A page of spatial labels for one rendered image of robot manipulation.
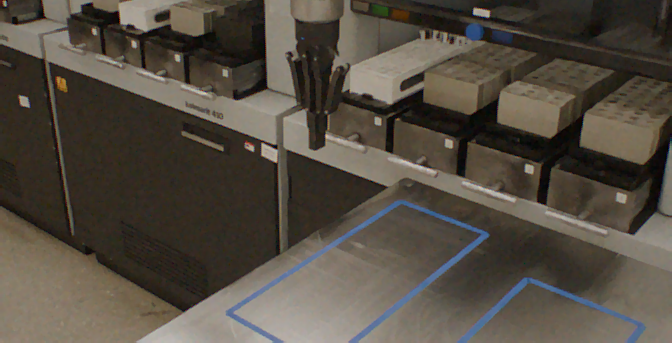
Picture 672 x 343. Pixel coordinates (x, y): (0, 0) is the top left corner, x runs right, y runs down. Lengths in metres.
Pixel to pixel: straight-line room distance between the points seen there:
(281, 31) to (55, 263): 1.23
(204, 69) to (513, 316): 1.03
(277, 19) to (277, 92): 0.17
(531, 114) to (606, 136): 0.13
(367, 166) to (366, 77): 0.17
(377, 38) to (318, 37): 0.34
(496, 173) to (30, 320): 1.47
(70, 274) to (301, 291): 1.66
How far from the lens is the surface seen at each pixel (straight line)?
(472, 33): 1.38
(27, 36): 2.34
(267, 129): 1.68
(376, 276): 0.98
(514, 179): 1.35
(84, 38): 2.11
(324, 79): 1.36
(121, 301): 2.40
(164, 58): 1.87
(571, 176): 1.31
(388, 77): 1.48
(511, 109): 1.40
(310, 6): 1.29
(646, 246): 1.31
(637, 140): 1.33
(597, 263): 1.06
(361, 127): 1.50
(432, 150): 1.42
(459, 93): 1.45
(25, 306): 2.46
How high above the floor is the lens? 1.37
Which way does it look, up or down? 26 degrees down
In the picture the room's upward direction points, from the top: 1 degrees clockwise
